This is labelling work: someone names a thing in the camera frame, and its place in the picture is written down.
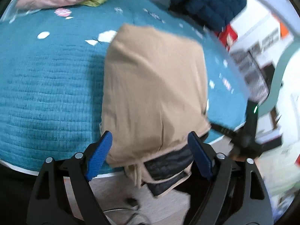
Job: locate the red cartoon cushion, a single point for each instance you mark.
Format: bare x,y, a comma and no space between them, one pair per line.
228,36

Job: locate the teal quilted bed mat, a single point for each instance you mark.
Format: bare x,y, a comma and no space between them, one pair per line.
52,77

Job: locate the tan padded jacket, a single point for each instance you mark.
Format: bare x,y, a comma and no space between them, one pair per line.
154,95

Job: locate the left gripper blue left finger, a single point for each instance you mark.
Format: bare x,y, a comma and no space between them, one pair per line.
49,202

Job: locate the navy and yellow puffer jacket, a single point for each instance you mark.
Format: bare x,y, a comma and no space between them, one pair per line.
213,14

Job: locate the round table with checked cloth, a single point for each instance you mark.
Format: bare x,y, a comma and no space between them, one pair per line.
252,74

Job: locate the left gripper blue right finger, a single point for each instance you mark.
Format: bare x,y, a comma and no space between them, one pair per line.
236,193

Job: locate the mint green bunk bed frame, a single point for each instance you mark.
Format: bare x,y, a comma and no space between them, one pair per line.
283,61

